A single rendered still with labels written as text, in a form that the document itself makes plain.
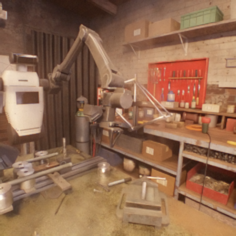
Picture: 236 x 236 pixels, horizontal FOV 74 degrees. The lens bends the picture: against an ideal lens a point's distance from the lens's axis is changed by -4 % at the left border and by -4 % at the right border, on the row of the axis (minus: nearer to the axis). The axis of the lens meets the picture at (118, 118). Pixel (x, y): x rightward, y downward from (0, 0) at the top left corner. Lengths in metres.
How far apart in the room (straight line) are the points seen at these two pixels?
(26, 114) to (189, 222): 1.03
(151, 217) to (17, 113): 0.96
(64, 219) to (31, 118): 0.80
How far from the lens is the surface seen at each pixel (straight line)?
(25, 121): 1.18
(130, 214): 0.48
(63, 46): 3.24
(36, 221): 0.54
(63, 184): 0.58
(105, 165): 0.68
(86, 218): 0.52
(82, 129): 2.42
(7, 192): 0.54
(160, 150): 1.82
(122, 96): 0.55
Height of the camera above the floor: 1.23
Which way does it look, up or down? 10 degrees down
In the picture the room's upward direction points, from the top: 1 degrees clockwise
